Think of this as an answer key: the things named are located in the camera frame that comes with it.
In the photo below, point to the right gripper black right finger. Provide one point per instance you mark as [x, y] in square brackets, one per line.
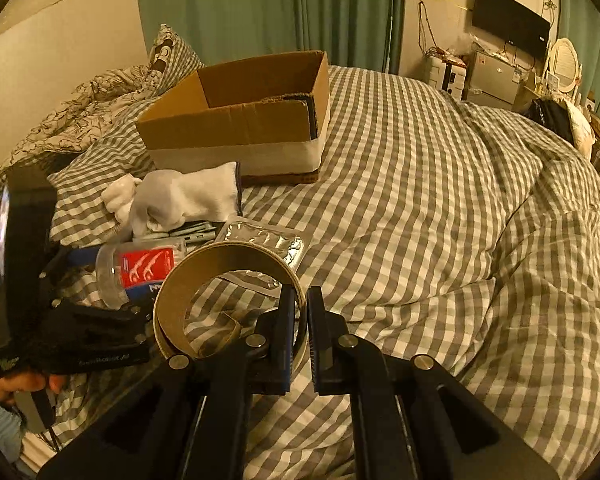
[411, 418]

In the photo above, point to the brown cardboard box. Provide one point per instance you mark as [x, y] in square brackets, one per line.
[270, 114]

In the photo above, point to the floral patterned blanket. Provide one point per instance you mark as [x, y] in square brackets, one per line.
[90, 112]

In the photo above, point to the black wall television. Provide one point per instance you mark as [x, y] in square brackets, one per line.
[514, 23]

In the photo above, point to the clear floss pick jar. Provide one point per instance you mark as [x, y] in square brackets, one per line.
[128, 271]

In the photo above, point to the black and white bag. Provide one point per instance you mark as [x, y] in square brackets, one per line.
[566, 120]

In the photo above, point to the white plush toy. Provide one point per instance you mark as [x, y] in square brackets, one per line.
[164, 200]

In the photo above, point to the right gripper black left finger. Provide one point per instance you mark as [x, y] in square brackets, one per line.
[187, 419]

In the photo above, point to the grey cabinet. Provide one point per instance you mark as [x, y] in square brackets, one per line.
[490, 82]

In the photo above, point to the green curtain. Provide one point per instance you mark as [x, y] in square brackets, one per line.
[354, 33]
[579, 21]

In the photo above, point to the grey checkered duvet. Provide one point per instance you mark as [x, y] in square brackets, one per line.
[466, 233]

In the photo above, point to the checkered pillow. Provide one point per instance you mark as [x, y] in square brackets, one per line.
[171, 59]

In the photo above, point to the brown tape roll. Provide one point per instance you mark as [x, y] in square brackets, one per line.
[199, 312]

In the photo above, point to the person's left hand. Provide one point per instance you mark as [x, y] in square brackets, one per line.
[28, 381]

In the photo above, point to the white oval vanity mirror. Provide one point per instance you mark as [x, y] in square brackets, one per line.
[563, 62]

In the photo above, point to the white drawer unit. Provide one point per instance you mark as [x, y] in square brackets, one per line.
[446, 74]

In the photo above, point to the green curtain at right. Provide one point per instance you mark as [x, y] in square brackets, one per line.
[579, 21]

